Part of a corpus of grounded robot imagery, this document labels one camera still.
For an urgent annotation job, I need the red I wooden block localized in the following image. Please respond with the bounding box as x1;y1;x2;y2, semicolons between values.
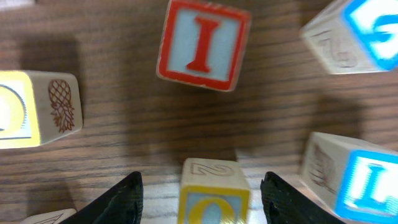
157;0;252;91

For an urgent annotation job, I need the yellow o block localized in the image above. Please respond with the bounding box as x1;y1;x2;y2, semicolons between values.
1;70;83;149
177;158;251;224

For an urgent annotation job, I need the yellow 8 wooden block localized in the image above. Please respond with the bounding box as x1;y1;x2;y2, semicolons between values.
20;208;76;224

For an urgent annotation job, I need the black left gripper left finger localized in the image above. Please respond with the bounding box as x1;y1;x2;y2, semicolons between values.
60;171;144;224

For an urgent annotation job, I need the blue L block centre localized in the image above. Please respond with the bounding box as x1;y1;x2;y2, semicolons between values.
301;132;397;223

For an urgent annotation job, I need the blue 2 wooden block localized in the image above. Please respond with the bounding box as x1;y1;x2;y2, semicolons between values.
300;0;397;75

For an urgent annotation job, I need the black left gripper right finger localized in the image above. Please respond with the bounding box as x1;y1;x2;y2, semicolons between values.
260;172;344;224

